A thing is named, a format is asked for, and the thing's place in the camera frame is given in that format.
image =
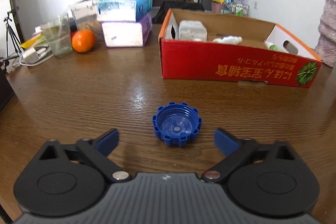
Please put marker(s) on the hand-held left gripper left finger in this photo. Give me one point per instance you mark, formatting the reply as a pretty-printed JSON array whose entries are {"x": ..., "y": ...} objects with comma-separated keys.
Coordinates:
[{"x": 107, "y": 141}]

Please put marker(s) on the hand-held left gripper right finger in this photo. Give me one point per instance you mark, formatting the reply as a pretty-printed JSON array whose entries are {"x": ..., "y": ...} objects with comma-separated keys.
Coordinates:
[{"x": 225, "y": 143}]

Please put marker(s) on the blue plastic cap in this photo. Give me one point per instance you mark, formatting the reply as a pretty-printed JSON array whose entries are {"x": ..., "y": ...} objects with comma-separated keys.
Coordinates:
[{"x": 177, "y": 127}]

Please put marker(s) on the red cardboard box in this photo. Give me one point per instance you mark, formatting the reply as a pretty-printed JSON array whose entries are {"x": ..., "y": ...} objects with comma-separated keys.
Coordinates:
[{"x": 210, "y": 64}]

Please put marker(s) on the white spray bottle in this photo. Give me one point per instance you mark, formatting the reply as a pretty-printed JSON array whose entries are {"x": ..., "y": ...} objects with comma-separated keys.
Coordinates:
[{"x": 227, "y": 39}]

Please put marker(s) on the green spray bottle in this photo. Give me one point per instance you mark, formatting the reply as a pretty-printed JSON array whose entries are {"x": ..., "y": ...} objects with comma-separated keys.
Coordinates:
[{"x": 274, "y": 47}]

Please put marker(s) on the translucent white plastic container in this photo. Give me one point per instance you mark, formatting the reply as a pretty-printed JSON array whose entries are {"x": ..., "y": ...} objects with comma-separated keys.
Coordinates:
[{"x": 191, "y": 29}]

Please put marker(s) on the orange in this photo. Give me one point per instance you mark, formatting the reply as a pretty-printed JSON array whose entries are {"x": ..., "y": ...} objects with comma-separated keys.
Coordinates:
[{"x": 83, "y": 40}]

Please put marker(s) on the purple tissue pack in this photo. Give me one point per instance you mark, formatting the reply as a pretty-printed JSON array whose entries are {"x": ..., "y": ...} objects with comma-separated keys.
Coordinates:
[{"x": 123, "y": 33}]

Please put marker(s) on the black paper bag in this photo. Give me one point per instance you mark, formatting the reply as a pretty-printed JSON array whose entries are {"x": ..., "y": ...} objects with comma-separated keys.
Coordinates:
[{"x": 5, "y": 90}]

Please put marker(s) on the clear glass cup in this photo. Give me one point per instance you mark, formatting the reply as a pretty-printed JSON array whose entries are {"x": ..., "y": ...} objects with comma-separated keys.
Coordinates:
[{"x": 57, "y": 37}]

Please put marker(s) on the yellow packet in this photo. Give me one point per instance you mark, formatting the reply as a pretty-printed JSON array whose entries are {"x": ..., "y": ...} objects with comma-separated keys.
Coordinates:
[{"x": 34, "y": 41}]

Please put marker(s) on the clear food jar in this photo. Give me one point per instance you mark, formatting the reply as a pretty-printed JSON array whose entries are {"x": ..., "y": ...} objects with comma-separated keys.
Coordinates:
[{"x": 84, "y": 16}]

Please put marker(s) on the metal storage cart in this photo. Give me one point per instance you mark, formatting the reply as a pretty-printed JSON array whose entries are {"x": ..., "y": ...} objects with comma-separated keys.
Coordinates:
[{"x": 237, "y": 10}]

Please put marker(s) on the pink bucket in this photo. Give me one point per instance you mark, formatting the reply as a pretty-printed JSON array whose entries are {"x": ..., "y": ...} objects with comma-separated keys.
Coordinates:
[{"x": 216, "y": 6}]

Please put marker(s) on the black tripod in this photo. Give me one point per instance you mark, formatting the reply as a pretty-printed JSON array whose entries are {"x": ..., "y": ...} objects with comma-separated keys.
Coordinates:
[{"x": 10, "y": 32}]

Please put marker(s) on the pink textured vase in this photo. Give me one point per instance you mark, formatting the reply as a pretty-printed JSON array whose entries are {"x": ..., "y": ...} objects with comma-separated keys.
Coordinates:
[{"x": 328, "y": 35}]

